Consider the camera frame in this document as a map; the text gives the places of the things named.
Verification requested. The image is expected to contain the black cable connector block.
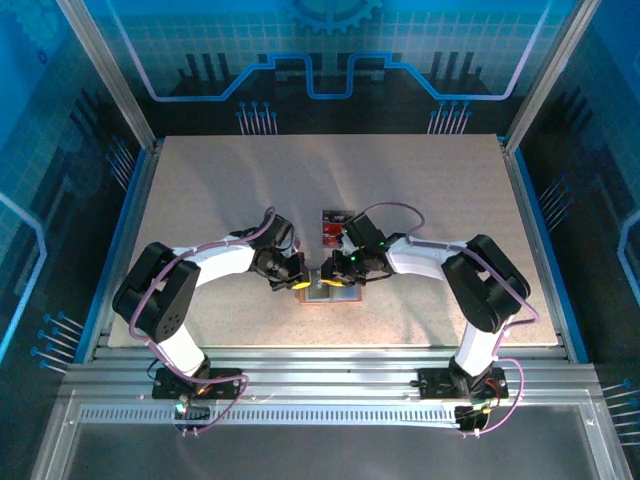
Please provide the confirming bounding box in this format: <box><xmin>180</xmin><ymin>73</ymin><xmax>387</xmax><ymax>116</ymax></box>
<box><xmin>453</xmin><ymin>403</ymin><xmax>490</xmax><ymax>432</ymax></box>
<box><xmin>172</xmin><ymin>397</ymin><xmax>211</xmax><ymax>422</ymax></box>

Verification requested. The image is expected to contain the aluminium frame post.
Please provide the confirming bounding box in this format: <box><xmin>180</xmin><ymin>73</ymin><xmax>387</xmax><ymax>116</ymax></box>
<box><xmin>502</xmin><ymin>0</ymin><xmax>604</xmax><ymax>151</ymax></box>
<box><xmin>53</xmin><ymin>0</ymin><xmax>161</xmax><ymax>151</ymax></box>

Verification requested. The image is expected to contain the aluminium rail platform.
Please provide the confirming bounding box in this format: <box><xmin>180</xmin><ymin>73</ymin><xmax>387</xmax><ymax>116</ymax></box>
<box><xmin>29</xmin><ymin>344</ymin><xmax>634</xmax><ymax>480</ymax></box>

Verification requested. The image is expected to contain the brown leather card holder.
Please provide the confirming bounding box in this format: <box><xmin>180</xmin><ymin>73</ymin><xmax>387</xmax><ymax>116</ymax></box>
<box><xmin>296</xmin><ymin>268</ymin><xmax>365</xmax><ymax>305</ymax></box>

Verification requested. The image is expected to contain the aluminium side rail blue strip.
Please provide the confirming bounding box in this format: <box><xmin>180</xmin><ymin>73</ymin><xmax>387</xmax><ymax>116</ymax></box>
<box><xmin>501</xmin><ymin>135</ymin><xmax>591</xmax><ymax>364</ymax></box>
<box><xmin>74</xmin><ymin>138</ymin><xmax>166</xmax><ymax>364</ymax></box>

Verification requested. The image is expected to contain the slotted grey cable duct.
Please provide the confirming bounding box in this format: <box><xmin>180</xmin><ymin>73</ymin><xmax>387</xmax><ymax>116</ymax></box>
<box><xmin>78</xmin><ymin>405</ymin><xmax>464</xmax><ymax>426</ymax></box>

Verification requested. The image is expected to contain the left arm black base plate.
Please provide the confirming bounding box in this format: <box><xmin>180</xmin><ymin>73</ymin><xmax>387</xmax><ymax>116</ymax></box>
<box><xmin>151</xmin><ymin>367</ymin><xmax>245</xmax><ymax>401</ymax></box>

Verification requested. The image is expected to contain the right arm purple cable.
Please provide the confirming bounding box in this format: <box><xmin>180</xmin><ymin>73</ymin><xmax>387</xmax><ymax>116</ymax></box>
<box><xmin>357</xmin><ymin>202</ymin><xmax>542</xmax><ymax>437</ymax></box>

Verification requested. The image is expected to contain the clear plastic tray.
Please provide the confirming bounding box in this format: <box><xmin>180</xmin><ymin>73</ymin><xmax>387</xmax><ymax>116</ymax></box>
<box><xmin>319</xmin><ymin>208</ymin><xmax>361</xmax><ymax>250</ymax></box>

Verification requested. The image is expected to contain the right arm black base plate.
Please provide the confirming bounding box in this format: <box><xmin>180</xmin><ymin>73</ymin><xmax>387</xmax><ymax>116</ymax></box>
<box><xmin>416</xmin><ymin>367</ymin><xmax>510</xmax><ymax>401</ymax></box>

